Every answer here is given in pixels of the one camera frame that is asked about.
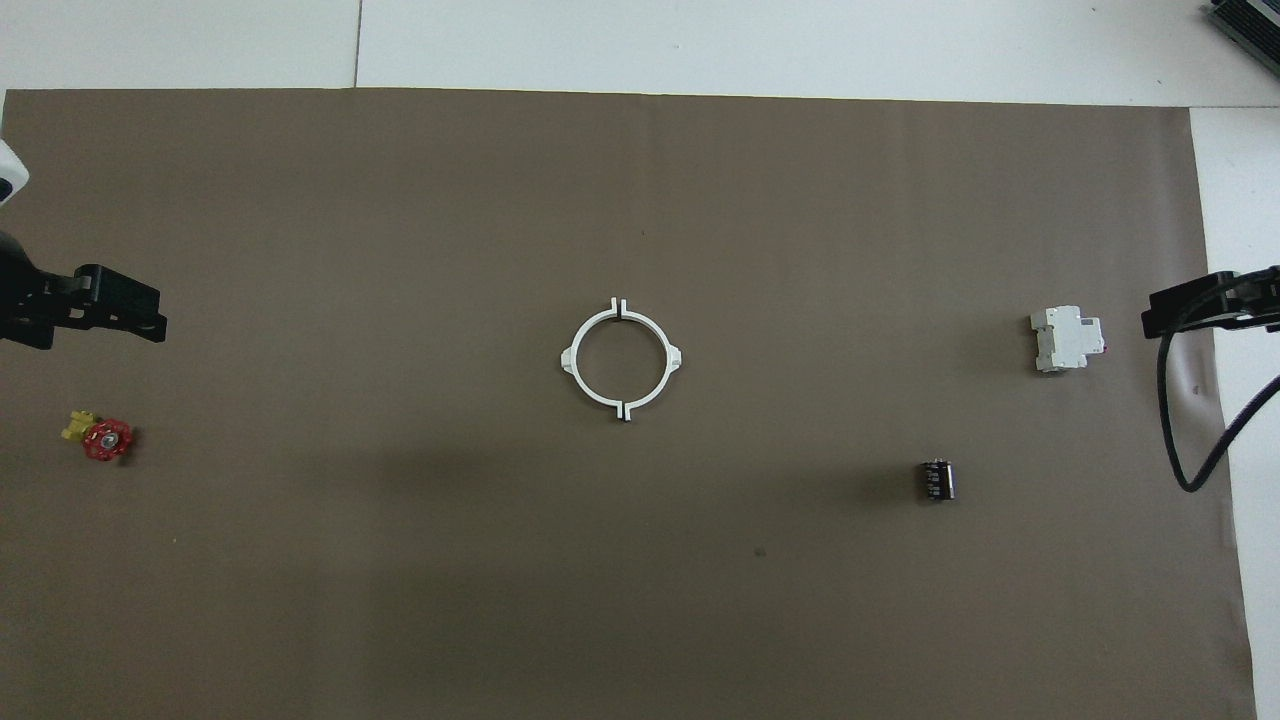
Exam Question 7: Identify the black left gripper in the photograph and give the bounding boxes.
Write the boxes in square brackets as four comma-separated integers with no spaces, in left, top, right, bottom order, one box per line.
[0,229,170,352]

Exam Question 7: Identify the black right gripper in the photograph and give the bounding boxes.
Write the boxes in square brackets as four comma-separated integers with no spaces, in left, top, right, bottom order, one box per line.
[1142,264,1280,340]

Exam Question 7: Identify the white half pipe clamp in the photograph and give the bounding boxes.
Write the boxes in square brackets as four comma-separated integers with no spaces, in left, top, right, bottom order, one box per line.
[619,297,684,422]
[559,297,624,422]

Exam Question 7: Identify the red handwheel brass valve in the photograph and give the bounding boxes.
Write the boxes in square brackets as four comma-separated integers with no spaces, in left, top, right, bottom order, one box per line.
[61,407,137,464]

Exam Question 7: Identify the white circuit breaker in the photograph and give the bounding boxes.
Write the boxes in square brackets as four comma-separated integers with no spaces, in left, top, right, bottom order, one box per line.
[1029,304,1107,375]

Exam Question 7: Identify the grey ribbed metal device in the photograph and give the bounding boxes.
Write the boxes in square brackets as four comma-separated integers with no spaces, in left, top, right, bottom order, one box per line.
[1203,0,1280,57]

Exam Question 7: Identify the brown paper table mat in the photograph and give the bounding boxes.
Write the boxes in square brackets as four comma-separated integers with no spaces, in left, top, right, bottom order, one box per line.
[0,88,1259,720]

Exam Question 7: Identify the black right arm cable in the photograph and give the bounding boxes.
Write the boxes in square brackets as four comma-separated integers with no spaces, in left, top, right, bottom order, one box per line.
[1157,266,1280,494]

